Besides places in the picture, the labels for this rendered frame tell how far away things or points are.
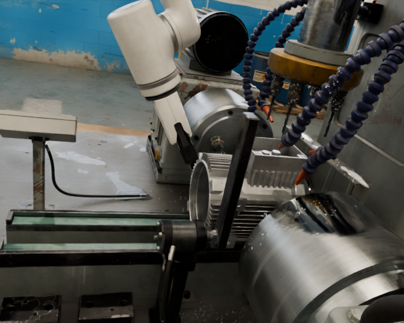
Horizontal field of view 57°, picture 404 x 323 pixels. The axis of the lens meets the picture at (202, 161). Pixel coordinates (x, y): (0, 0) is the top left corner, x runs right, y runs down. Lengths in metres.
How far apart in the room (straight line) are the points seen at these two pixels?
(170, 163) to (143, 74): 0.58
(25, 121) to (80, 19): 5.23
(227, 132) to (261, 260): 0.49
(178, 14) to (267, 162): 0.32
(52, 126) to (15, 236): 0.26
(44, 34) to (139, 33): 5.57
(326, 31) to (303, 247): 0.39
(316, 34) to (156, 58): 0.29
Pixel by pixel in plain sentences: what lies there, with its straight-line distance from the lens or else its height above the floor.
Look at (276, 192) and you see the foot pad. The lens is 0.76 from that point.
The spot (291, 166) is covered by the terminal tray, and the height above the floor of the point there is 1.12.
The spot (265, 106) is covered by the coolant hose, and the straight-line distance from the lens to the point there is 0.88.
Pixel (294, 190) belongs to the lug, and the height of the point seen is 1.08.
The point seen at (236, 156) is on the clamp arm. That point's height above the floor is 1.18.
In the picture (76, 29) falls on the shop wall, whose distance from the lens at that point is 6.16.
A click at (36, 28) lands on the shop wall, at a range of 6.23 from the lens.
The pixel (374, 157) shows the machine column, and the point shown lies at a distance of 0.88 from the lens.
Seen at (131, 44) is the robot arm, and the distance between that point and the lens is 0.68.
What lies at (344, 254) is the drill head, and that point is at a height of 1.15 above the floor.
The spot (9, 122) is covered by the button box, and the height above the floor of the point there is 1.06.
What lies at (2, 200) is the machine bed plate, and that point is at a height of 0.80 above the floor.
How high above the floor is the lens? 1.41
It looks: 24 degrees down
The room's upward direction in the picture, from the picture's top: 11 degrees clockwise
